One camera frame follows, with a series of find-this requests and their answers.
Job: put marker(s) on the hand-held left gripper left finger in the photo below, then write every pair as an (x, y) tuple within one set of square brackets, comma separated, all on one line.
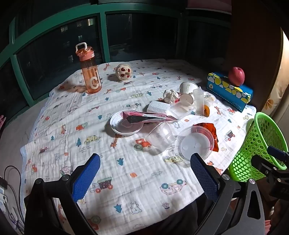
[(87, 178)]

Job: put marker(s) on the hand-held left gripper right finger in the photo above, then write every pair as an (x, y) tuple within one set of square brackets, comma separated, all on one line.
[(204, 178)]

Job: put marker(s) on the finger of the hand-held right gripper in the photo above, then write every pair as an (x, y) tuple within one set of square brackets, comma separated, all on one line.
[(262, 163), (277, 153)]

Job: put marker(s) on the green plastic basket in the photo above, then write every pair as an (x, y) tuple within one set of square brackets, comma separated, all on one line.
[(248, 144)]

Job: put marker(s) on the clear round plastic lid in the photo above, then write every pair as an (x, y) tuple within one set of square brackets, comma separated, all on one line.
[(194, 146)]

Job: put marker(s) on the red orange wrapper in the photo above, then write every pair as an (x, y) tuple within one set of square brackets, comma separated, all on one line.
[(213, 133)]

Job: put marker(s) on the clear shallow plastic dish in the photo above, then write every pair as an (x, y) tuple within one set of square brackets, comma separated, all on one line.
[(119, 129)]

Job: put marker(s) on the orange peel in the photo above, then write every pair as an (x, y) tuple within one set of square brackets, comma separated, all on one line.
[(207, 111)]

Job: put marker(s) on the clear plastic box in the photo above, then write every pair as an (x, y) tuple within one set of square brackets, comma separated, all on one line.
[(180, 110)]

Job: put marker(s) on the clear ribbed plastic cup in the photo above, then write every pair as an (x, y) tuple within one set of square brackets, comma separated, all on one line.
[(199, 101)]

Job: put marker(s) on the small clear lidded container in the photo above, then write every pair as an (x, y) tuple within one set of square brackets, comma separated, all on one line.
[(210, 98)]

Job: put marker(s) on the white paper cup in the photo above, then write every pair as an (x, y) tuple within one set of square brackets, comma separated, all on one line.
[(187, 99)]

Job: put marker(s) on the pink foil wrapper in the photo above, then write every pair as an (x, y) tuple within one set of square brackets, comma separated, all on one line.
[(144, 117)]

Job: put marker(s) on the white tissue pack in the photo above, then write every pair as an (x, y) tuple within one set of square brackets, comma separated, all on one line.
[(158, 106)]

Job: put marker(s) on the white tissue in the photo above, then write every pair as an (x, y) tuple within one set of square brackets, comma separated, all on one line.
[(170, 96)]

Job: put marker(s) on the green print paper cup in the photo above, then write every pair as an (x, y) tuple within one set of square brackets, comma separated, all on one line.
[(187, 87)]

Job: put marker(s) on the printed white blanket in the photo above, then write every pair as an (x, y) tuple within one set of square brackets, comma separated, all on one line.
[(126, 158)]

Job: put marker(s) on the blue box with yellow dots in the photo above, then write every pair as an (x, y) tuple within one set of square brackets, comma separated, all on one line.
[(225, 90)]

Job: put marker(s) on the white power strip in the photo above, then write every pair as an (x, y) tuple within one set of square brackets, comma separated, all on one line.
[(2, 192)]

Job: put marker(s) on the red apple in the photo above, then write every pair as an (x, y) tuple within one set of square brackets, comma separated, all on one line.
[(236, 76)]

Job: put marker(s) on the orange water bottle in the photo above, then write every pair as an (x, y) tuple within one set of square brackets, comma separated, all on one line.
[(91, 76)]

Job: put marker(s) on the pink fluffy item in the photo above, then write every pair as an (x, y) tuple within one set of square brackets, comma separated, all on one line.
[(1, 122)]

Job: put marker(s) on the dark wooden board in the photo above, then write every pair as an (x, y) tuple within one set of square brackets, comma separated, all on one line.
[(252, 45)]

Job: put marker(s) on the round beige plush toy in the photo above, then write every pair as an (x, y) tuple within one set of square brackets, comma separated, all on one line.
[(123, 72)]

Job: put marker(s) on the green window frame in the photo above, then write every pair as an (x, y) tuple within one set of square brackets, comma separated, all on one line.
[(105, 36)]

